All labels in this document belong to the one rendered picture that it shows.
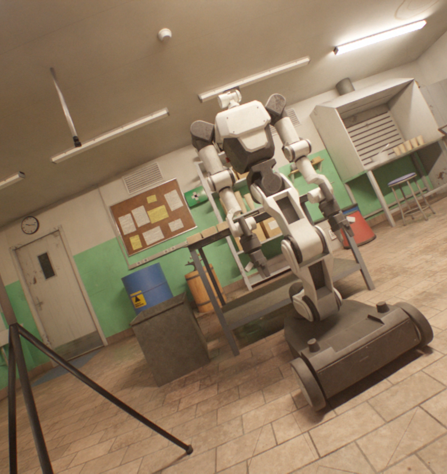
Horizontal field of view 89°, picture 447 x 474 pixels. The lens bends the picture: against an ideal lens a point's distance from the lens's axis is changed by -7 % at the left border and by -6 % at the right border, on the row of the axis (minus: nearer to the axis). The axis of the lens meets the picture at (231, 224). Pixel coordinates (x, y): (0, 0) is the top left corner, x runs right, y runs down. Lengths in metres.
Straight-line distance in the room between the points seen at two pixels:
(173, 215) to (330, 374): 3.39
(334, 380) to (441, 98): 5.09
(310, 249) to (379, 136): 4.22
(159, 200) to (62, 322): 2.56
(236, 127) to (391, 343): 1.16
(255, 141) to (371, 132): 4.02
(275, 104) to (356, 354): 1.21
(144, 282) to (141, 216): 1.18
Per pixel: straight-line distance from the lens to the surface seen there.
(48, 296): 4.98
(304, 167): 1.33
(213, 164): 1.24
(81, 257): 4.57
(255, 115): 1.30
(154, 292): 3.53
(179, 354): 1.99
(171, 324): 1.92
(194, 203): 3.92
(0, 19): 2.22
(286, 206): 1.20
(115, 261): 4.32
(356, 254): 2.00
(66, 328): 4.92
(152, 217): 4.12
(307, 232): 1.12
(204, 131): 1.29
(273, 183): 1.22
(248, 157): 1.23
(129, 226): 4.22
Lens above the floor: 0.77
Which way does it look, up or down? 3 degrees up
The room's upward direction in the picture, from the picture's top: 24 degrees counter-clockwise
